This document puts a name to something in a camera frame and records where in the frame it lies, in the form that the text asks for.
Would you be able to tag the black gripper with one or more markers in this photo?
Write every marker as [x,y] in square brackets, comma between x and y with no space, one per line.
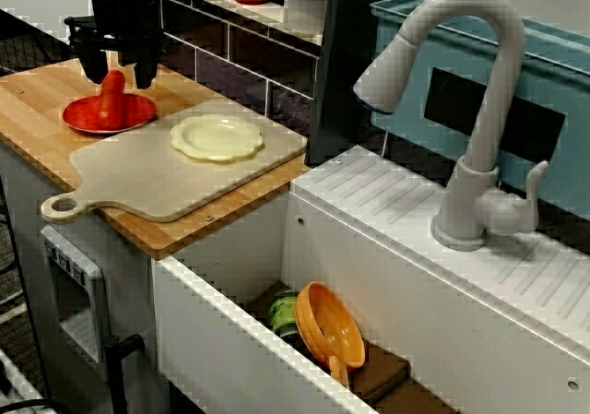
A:
[124,22]

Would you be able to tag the red toy sausage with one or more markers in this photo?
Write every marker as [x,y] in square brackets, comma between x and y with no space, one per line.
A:
[110,100]

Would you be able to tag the pale yellow scalloped plate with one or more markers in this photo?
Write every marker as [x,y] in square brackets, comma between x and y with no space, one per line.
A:
[216,137]

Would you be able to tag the red round plate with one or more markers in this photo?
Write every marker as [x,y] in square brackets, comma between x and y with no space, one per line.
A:
[138,112]

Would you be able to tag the dark tile backsplash panel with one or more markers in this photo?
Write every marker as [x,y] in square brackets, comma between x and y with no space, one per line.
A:
[239,50]

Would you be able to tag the white cup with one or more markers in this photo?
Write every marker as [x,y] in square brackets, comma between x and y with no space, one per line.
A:
[304,3]

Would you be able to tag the grey toy dishwasher front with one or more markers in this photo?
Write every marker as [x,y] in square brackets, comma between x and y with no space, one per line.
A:
[94,303]

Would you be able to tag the green toy can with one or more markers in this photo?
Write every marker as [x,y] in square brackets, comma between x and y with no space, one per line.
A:
[282,312]

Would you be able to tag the white toy sink unit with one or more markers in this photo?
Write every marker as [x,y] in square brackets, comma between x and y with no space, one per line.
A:
[392,266]

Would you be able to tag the grey toy faucet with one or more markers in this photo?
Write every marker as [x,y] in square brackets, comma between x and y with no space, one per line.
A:
[500,86]

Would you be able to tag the black tape patch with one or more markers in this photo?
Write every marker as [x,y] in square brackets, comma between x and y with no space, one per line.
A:
[534,133]

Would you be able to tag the teal plastic bin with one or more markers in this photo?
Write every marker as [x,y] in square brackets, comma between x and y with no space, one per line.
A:
[553,91]

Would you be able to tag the dark vertical post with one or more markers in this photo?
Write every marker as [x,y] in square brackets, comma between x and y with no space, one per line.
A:
[345,86]

